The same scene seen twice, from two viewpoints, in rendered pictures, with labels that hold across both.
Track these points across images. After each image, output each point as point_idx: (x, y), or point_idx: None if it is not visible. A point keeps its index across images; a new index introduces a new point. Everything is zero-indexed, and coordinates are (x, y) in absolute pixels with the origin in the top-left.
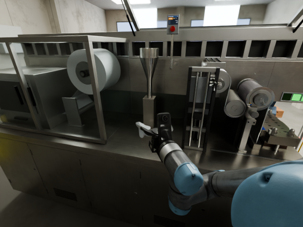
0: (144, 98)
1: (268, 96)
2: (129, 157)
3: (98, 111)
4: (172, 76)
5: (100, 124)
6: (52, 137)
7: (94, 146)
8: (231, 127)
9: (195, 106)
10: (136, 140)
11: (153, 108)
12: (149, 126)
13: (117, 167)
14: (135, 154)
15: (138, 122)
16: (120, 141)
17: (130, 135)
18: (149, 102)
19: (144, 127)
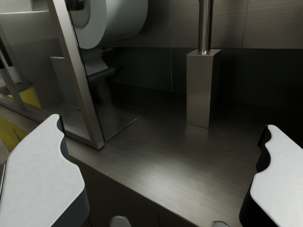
0: (190, 55)
1: None
2: (135, 195)
3: (75, 78)
4: (270, 0)
5: (83, 109)
6: (32, 123)
7: (78, 150)
8: None
9: None
10: (164, 150)
11: (211, 78)
12: (76, 181)
13: (118, 200)
14: (149, 191)
15: (44, 120)
16: (130, 147)
17: (155, 136)
18: (200, 64)
19: (19, 183)
